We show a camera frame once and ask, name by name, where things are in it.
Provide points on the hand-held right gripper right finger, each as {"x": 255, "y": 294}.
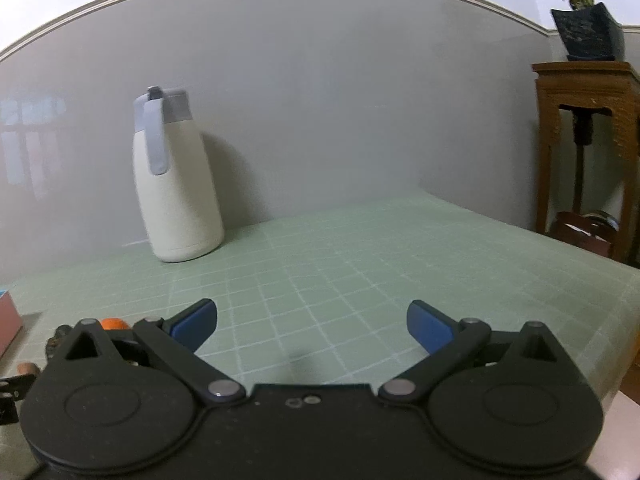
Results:
{"x": 427, "y": 327}

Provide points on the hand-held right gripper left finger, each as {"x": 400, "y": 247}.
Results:
{"x": 192, "y": 325}

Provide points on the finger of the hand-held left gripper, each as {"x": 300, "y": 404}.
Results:
{"x": 12, "y": 392}

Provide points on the colourful cardboard box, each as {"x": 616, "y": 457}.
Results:
{"x": 9, "y": 320}

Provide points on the small orange fruit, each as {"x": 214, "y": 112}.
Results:
{"x": 114, "y": 323}

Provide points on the green checked tablecloth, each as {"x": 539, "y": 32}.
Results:
{"x": 350, "y": 270}

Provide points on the white thermos jug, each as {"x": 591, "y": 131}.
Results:
{"x": 180, "y": 200}

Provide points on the dark red box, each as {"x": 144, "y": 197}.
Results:
{"x": 580, "y": 235}

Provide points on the carved wooden plant stand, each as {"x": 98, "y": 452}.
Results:
{"x": 550, "y": 110}

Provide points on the dark blue plant pot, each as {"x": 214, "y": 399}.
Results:
{"x": 587, "y": 35}

